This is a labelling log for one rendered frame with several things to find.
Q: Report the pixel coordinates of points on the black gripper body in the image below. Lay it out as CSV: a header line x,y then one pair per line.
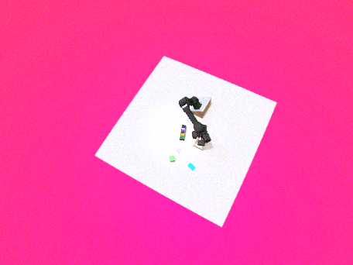
x,y
201,142

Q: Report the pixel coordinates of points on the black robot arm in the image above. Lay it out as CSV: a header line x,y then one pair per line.
x,y
198,127

